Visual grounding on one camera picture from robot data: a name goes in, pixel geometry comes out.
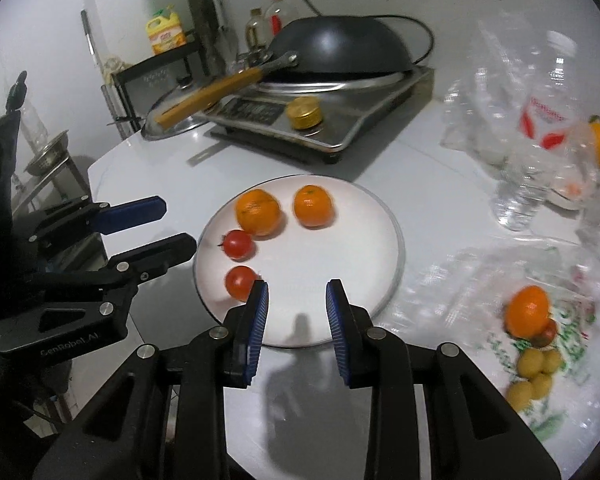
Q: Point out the yellow detergent bottle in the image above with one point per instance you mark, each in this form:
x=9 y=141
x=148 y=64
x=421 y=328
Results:
x=165 y=35

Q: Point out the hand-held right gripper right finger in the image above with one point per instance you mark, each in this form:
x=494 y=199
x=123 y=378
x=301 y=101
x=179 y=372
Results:
x=337 y=327

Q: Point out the steel pot lid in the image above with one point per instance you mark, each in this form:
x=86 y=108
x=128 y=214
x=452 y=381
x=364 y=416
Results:
x=170 y=110

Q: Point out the oil bottle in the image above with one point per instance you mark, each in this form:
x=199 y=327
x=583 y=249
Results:
x=255 y=30

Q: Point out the red cap bottle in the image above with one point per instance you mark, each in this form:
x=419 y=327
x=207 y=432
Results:
x=278 y=12

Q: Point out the clear plastic bag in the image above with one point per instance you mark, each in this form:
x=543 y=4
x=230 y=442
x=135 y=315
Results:
x=475 y=125

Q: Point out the steel induction cooker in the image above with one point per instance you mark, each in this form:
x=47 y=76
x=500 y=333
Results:
x=360 y=105

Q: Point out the small yellow fruit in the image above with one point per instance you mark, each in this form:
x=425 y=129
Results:
x=541 y=386
x=520 y=395
x=530 y=362
x=552 y=361

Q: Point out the white cloth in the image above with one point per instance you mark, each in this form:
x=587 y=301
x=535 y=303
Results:
x=114 y=70

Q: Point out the cherry tomato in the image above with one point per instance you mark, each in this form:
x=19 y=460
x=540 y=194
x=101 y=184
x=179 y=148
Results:
x=237 y=245
x=549 y=335
x=240 y=282

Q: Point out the clear water bottle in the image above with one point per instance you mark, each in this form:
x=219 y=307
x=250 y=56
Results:
x=540 y=125

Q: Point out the tangerine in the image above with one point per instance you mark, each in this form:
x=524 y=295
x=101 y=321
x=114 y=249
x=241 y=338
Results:
x=314 y=206
x=259 y=212
x=527 y=310

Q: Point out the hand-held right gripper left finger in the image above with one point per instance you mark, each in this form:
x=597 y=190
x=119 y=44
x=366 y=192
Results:
x=254 y=327

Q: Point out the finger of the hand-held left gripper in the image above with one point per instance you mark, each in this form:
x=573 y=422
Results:
x=130 y=214
x=160 y=252

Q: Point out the white plate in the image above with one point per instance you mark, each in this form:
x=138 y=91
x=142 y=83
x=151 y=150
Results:
x=320 y=270

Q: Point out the steel bowl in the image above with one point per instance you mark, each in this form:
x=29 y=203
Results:
x=47 y=152

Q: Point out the black wok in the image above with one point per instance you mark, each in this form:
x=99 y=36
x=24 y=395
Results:
x=340 y=45

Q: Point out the printed plastic bag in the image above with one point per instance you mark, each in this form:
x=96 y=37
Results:
x=455 y=310

